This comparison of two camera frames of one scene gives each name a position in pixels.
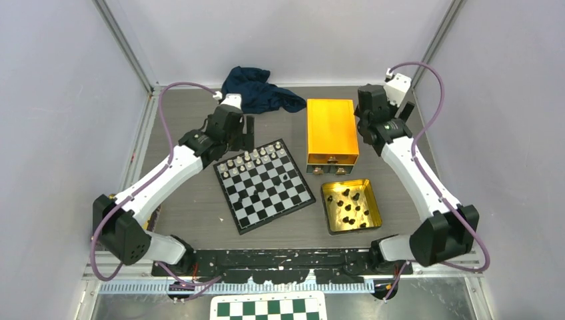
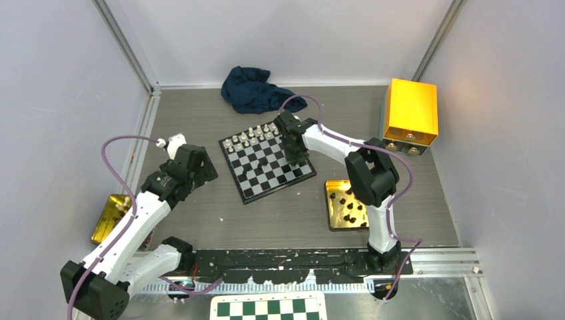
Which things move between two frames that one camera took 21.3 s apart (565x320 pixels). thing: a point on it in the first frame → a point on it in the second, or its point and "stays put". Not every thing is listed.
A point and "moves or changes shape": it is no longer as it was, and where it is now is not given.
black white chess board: x=262 y=185 moves or changes shape
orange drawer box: x=332 y=139 → x=410 y=117
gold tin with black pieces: x=350 y=206 stays put
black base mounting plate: x=284 y=266 stays put
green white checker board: x=296 y=305 stays put
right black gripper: x=406 y=113 → x=292 y=159
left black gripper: x=246 y=141 → x=206 y=173
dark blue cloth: x=255 y=93 stays put
